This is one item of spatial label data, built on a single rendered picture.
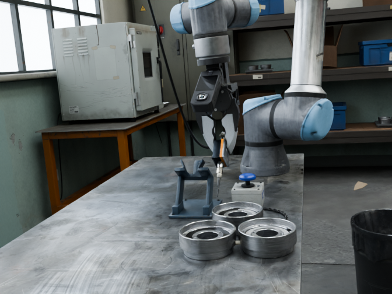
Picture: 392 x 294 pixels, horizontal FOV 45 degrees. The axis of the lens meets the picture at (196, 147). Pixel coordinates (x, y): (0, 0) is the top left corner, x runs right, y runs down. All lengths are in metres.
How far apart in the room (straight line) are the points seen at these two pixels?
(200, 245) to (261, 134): 0.63
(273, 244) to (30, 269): 0.43
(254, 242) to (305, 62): 0.65
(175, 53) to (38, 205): 2.22
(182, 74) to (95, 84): 1.71
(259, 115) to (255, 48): 3.54
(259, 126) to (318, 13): 0.35
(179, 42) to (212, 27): 3.79
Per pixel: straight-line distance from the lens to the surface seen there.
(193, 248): 0.85
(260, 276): 0.79
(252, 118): 1.40
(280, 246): 0.84
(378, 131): 4.37
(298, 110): 1.32
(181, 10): 1.19
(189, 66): 4.77
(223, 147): 1.02
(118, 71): 3.16
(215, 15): 1.01
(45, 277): 0.88
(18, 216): 3.15
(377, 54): 4.42
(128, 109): 3.16
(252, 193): 1.10
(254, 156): 1.41
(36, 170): 3.30
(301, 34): 1.37
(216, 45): 1.01
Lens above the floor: 1.14
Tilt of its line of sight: 10 degrees down
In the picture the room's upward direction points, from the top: 4 degrees counter-clockwise
